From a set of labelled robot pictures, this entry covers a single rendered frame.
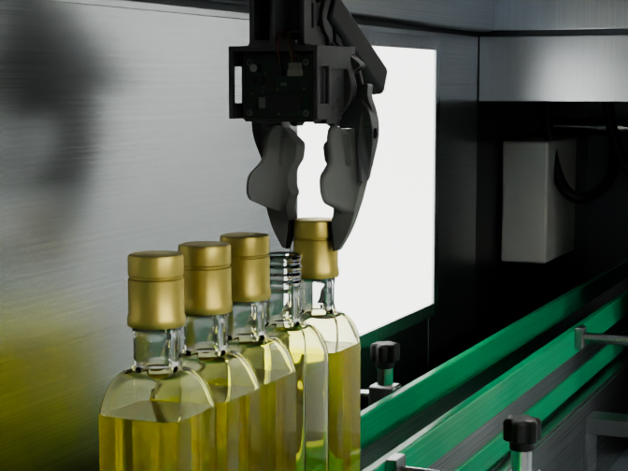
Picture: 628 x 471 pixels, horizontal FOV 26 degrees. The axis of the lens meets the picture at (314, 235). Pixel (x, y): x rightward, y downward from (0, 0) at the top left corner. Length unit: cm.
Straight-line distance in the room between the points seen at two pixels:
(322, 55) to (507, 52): 97
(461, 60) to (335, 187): 88
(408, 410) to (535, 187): 74
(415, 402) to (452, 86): 57
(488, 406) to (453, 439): 11
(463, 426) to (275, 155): 38
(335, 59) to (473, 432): 47
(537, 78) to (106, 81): 100
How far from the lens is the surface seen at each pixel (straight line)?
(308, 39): 98
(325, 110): 96
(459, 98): 184
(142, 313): 82
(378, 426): 129
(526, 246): 204
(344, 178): 100
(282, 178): 103
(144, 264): 81
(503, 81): 191
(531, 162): 203
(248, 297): 92
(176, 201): 109
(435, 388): 143
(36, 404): 95
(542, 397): 158
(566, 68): 189
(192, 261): 86
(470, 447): 132
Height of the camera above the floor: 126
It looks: 6 degrees down
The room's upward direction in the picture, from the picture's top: straight up
